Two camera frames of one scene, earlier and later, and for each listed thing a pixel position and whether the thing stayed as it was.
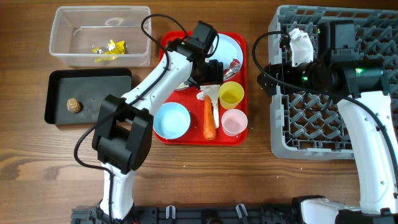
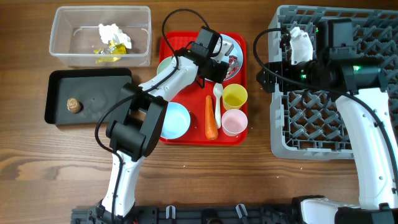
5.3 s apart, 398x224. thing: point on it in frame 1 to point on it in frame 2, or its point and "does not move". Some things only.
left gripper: x=216 y=73 does not move
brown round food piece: x=73 y=105 does not move
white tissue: x=212 y=91 to x=109 y=32
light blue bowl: x=171 y=121 does not move
